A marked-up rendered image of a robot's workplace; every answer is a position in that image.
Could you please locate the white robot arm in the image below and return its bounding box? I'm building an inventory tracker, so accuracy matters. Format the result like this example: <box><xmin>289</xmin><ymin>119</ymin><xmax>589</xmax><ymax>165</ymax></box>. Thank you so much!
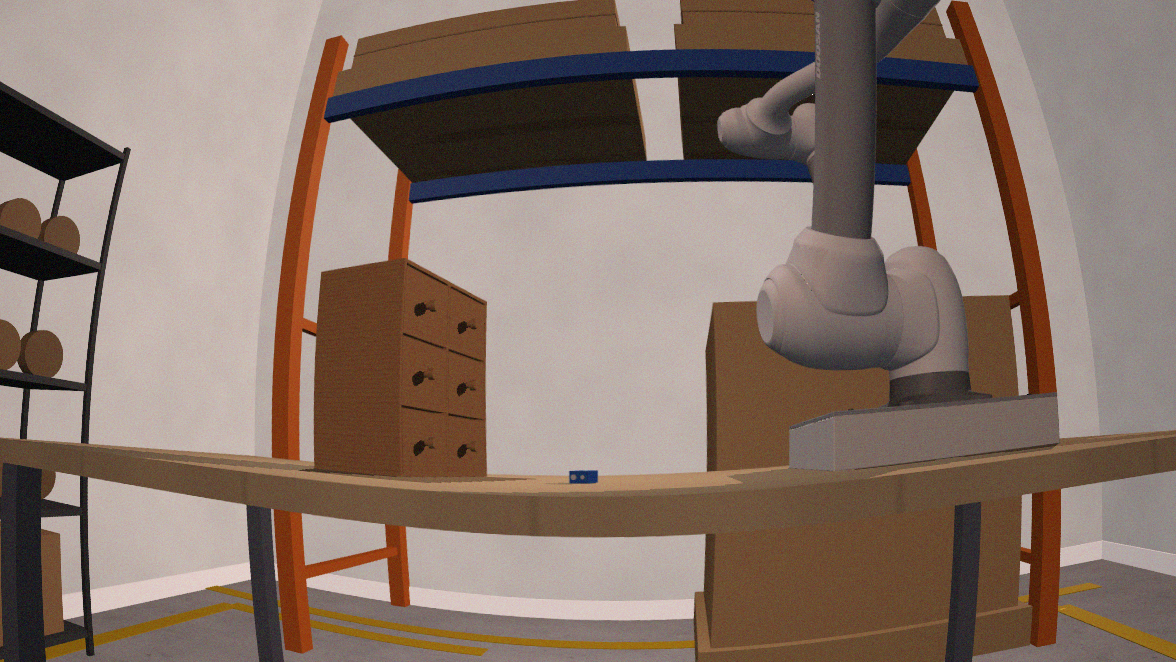
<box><xmin>717</xmin><ymin>0</ymin><xmax>993</xmax><ymax>408</ymax></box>

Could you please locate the blue 9v battery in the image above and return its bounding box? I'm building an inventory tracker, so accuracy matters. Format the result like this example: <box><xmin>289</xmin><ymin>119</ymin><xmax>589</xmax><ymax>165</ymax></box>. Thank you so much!
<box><xmin>569</xmin><ymin>470</ymin><xmax>599</xmax><ymax>484</ymax></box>

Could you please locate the brown wooden chest of drawers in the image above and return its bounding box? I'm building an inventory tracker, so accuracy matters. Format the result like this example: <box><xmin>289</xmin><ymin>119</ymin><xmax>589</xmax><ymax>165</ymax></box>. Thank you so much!
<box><xmin>314</xmin><ymin>258</ymin><xmax>487</xmax><ymax>477</ymax></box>

